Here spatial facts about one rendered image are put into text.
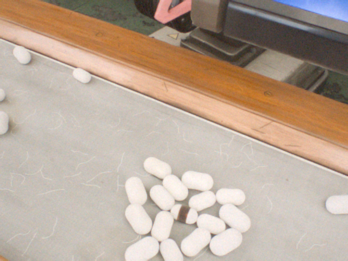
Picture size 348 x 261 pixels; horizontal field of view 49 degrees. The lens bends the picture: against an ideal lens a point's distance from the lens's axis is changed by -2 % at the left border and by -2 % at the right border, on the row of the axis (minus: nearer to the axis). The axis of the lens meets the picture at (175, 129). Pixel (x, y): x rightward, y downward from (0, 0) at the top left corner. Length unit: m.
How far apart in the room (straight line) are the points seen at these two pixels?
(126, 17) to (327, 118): 1.83
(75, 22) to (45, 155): 0.29
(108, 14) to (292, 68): 1.41
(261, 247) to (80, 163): 0.24
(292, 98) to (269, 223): 0.20
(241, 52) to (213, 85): 0.54
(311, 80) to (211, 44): 0.39
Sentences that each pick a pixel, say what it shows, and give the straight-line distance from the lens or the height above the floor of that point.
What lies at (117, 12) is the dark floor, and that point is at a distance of 2.35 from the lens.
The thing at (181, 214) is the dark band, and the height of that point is 0.76.
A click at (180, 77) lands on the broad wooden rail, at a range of 0.58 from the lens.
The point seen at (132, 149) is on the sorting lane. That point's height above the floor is 0.74.
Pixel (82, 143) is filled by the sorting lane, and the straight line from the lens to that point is 0.53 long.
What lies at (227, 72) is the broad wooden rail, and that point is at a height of 0.76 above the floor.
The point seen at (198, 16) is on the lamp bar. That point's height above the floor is 1.05.
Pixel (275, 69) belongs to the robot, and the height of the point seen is 0.47.
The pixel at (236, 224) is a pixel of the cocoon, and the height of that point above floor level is 0.76.
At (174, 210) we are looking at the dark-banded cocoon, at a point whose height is 0.76.
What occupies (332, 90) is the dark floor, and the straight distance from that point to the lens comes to 1.95.
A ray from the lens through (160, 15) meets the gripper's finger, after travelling 0.43.
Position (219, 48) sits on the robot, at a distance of 1.10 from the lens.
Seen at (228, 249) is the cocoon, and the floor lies 0.76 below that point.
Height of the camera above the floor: 1.12
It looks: 46 degrees down
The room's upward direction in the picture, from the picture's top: 3 degrees clockwise
